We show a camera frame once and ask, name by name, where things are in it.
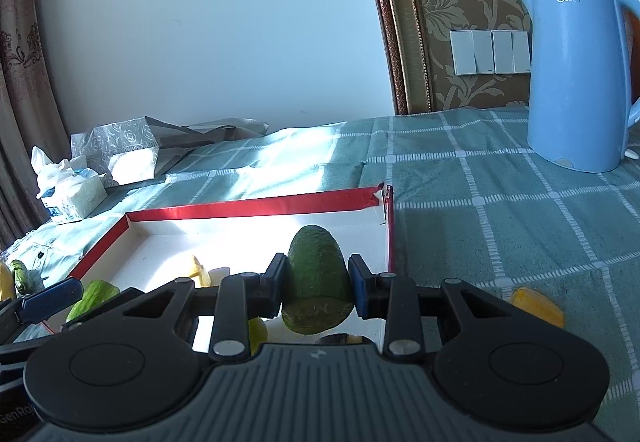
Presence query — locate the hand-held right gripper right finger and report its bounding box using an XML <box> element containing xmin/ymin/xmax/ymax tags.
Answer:
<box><xmin>348</xmin><ymin>253</ymin><xmax>526</xmax><ymax>355</ymax></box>

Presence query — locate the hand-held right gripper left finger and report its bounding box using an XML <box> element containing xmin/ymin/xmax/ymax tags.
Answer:
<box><xmin>120</xmin><ymin>252</ymin><xmax>288</xmax><ymax>363</ymax></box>

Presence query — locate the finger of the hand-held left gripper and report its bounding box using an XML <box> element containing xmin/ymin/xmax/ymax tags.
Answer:
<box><xmin>0</xmin><ymin>278</ymin><xmax>84</xmax><ymax>328</ymax></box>

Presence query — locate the dark green cucumber piece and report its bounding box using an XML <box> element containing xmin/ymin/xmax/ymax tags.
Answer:
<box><xmin>281</xmin><ymin>225</ymin><xmax>355</xmax><ymax>335</ymax></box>

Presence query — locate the green round fruit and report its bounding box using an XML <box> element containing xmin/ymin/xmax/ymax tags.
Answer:
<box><xmin>248</xmin><ymin>318</ymin><xmax>269</xmax><ymax>357</ymax></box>

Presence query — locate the red cardboard box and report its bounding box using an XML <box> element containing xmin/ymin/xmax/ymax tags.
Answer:
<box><xmin>42</xmin><ymin>183</ymin><xmax>396</xmax><ymax>358</ymax></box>

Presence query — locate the dark green striped fruit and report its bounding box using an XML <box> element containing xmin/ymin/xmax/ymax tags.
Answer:
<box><xmin>10</xmin><ymin>259</ymin><xmax>32</xmax><ymax>295</ymax></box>

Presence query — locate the light green cucumber piece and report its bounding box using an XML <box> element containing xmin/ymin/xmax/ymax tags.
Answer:
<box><xmin>65</xmin><ymin>279</ymin><xmax>121</xmax><ymax>323</ymax></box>

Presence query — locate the yellow fruit piece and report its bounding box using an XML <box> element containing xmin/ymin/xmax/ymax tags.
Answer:
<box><xmin>0</xmin><ymin>262</ymin><xmax>17</xmax><ymax>302</ymax></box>

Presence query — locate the tissue box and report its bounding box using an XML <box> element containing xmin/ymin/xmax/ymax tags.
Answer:
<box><xmin>31</xmin><ymin>145</ymin><xmax>108</xmax><ymax>225</ymax></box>

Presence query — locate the teal checked cloth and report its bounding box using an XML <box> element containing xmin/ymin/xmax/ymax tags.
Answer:
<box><xmin>0</xmin><ymin>105</ymin><xmax>640</xmax><ymax>442</ymax></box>

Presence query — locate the grey patterned bag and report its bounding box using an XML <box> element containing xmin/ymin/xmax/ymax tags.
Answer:
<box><xmin>70</xmin><ymin>116</ymin><xmax>271</xmax><ymax>188</ymax></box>

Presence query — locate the brown patterned curtain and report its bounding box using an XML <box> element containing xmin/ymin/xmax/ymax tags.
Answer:
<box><xmin>0</xmin><ymin>0</ymin><xmax>71</xmax><ymax>253</ymax></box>

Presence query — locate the blue electric kettle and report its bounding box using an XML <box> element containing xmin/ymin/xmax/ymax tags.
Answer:
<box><xmin>516</xmin><ymin>0</ymin><xmax>640</xmax><ymax>173</ymax></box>

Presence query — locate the carved wooden wall trim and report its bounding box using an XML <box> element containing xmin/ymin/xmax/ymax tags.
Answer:
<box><xmin>356</xmin><ymin>0</ymin><xmax>437</xmax><ymax>115</ymax></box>

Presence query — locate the white wall switch panel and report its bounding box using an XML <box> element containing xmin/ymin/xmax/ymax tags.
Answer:
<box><xmin>449</xmin><ymin>29</ymin><xmax>532</xmax><ymax>76</ymax></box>

